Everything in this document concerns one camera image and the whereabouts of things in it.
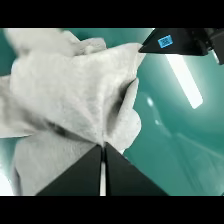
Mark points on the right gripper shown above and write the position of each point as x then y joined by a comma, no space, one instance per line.
217,38

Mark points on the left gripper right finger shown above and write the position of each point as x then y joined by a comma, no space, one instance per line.
126,178

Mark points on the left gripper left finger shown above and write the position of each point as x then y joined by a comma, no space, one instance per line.
81,176

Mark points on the grey T-shirt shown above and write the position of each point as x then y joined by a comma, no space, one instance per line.
73,96

